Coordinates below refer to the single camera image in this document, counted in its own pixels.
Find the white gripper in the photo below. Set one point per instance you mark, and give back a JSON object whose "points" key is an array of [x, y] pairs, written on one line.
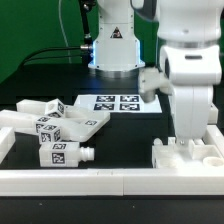
{"points": [[149, 81]]}

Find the white chair seat part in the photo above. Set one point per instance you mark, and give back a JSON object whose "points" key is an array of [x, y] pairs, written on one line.
{"points": [[178, 155]]}

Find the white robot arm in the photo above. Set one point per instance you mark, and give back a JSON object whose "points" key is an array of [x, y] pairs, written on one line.
{"points": [[189, 65]]}

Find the white flat chair panel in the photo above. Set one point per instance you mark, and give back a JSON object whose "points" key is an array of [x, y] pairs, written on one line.
{"points": [[80, 124]]}

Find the white chair back long part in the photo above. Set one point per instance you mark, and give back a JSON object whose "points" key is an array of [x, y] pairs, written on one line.
{"points": [[22, 122]]}

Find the white marker sheet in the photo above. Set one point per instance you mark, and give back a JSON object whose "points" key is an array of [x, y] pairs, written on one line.
{"points": [[118, 103]]}

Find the white right rail block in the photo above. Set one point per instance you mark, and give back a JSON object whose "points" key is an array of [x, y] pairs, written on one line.
{"points": [[213, 136]]}

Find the white rail block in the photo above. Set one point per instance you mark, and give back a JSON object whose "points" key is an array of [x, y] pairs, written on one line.
{"points": [[213, 136], [7, 140]]}

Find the white left rail block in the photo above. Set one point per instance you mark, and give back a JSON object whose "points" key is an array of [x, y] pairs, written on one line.
{"points": [[7, 140]]}

